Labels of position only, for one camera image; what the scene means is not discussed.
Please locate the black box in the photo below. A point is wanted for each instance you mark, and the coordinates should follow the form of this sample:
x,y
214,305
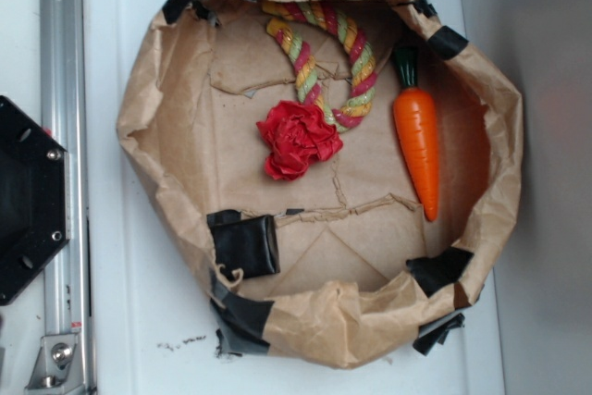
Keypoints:
x,y
248,244

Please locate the brown paper bag bin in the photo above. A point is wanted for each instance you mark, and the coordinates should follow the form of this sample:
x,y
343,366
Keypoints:
x,y
362,271

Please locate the orange plastic carrot toy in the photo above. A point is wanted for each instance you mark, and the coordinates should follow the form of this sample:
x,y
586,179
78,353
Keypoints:
x,y
415,118

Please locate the aluminium extrusion rail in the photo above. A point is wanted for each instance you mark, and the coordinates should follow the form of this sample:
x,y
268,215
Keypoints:
x,y
67,278

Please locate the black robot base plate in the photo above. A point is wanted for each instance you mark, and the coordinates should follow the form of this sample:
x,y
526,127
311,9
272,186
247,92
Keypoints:
x,y
33,196

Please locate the metal corner bracket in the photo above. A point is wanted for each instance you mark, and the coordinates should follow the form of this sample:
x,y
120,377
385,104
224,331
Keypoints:
x,y
58,367

